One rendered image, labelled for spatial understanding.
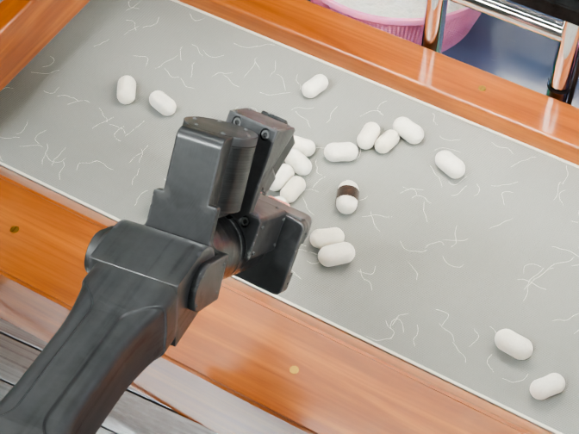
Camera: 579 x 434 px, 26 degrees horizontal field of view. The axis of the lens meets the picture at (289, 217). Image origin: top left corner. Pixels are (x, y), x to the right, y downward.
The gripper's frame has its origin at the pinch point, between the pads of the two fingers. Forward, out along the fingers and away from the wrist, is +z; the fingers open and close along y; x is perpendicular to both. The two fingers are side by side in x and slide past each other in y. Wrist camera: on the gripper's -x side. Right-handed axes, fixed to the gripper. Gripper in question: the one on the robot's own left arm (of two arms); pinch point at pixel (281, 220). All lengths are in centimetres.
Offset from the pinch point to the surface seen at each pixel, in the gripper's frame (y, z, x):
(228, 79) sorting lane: 19.4, 24.1, -5.1
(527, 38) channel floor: -5, 50, -19
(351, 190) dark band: -0.4, 16.1, -1.1
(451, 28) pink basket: 2.0, 40.4, -17.5
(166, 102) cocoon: 22.3, 17.0, -1.6
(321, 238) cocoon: -0.6, 11.5, 3.3
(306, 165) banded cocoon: 5.3, 17.1, -1.4
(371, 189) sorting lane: -1.4, 19.6, -1.3
